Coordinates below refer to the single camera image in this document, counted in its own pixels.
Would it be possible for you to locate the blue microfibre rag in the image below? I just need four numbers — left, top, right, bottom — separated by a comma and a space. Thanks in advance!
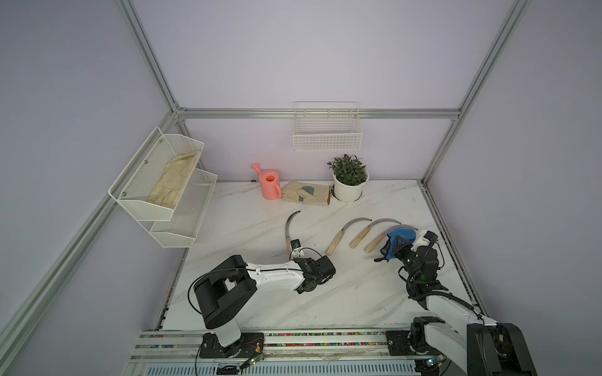
376, 227, 417, 262

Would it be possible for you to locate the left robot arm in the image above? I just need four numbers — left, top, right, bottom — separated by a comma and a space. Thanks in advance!
187, 255, 336, 349

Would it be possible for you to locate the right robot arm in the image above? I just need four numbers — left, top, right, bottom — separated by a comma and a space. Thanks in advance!
388, 230, 537, 375

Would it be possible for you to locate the pink watering can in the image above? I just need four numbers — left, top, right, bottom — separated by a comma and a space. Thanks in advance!
252, 163, 282, 201

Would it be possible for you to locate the potted green plant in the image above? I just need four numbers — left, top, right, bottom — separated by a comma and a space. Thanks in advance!
327, 154, 369, 203

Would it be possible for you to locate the lower white mesh shelf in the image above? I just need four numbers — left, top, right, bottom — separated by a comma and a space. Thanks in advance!
150, 169, 218, 248

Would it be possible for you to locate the white mesh shelf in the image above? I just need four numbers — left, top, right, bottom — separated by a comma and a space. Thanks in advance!
150, 169, 218, 248
108, 128, 204, 222

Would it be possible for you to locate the beige glove in shelf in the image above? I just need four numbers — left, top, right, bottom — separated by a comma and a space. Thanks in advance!
147, 151, 201, 209

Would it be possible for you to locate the upper white mesh shelf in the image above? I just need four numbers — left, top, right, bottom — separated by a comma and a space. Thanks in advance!
108, 128, 204, 222

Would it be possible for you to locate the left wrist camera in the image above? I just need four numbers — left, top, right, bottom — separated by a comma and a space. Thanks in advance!
288, 239, 304, 260

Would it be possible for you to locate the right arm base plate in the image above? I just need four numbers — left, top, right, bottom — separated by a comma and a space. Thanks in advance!
385, 330, 436, 357

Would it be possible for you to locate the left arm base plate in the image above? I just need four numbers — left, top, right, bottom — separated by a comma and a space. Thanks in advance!
198, 332, 265, 359

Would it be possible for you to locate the white wire wall basket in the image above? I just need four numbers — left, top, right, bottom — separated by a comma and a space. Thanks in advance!
293, 101, 363, 152

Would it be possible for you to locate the aluminium front rail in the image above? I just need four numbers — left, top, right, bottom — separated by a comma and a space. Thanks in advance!
126, 325, 514, 365

